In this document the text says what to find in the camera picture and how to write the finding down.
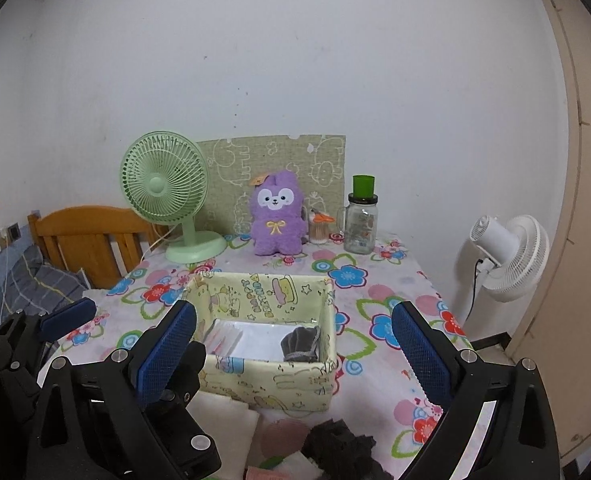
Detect green desk fan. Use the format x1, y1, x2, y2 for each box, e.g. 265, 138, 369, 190
120, 131, 227, 264

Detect white plastic bag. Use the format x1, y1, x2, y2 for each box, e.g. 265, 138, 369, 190
206, 318, 296, 361

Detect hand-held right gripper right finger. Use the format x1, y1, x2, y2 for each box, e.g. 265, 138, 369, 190
391, 300, 561, 480

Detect cotton swab container orange lid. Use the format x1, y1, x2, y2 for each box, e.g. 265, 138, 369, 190
308, 208, 335, 246

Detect black fan cable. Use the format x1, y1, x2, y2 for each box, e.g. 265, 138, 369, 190
464, 257, 487, 323

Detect green printed foam mat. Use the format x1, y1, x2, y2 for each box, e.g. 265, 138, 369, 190
196, 133, 347, 241

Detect white desk fan cord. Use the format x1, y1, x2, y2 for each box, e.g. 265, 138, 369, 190
138, 224, 178, 263

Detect grey socks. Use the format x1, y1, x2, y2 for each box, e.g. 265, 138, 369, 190
281, 326, 322, 362

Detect white towel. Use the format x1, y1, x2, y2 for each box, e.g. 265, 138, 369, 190
188, 390, 261, 480

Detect wooden bed headboard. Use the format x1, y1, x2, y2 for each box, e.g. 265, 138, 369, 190
28, 205, 171, 290

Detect white standing fan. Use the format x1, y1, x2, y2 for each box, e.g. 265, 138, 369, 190
470, 214, 550, 303

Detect grey plaid pillow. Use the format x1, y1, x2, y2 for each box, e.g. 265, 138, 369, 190
0, 245, 93, 331

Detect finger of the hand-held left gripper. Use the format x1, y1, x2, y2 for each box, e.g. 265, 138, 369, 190
142, 341, 222, 480
0, 297, 97, 397

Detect beige wooden door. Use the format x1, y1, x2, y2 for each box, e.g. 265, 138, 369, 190
508, 0, 591, 466

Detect purple plush toy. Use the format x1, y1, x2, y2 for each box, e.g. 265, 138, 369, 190
248, 170, 309, 257

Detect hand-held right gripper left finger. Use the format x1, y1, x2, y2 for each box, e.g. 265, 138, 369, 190
25, 301, 198, 480

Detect glass mug jar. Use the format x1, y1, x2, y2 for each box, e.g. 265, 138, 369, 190
339, 193, 379, 254

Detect yellow printed fabric storage box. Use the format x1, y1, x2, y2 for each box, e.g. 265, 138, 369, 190
181, 272, 339, 413

